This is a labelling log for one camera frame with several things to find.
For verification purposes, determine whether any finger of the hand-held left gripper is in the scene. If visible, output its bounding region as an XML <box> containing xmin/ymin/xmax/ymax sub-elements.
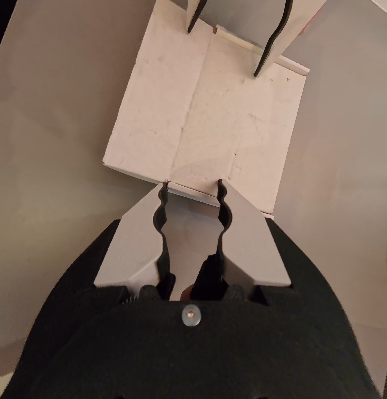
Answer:
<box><xmin>253</xmin><ymin>0</ymin><xmax>328</xmax><ymax>77</ymax></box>
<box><xmin>185</xmin><ymin>0</ymin><xmax>209</xmax><ymax>34</ymax></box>

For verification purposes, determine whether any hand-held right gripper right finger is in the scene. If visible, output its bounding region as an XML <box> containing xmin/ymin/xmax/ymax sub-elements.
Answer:
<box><xmin>216</xmin><ymin>179</ymin><xmax>292</xmax><ymax>299</ymax></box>

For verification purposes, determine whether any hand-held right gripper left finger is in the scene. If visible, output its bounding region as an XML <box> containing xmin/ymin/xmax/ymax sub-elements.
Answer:
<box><xmin>94</xmin><ymin>182</ymin><xmax>171</xmax><ymax>289</ymax></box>

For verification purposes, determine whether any person's left hand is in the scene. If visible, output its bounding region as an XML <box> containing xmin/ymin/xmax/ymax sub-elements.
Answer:
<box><xmin>301</xmin><ymin>6</ymin><xmax>324</xmax><ymax>35</ymax></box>

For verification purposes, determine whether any white cardboard box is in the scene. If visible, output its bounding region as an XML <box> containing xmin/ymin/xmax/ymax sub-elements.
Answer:
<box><xmin>102</xmin><ymin>0</ymin><xmax>310</xmax><ymax>220</ymax></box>

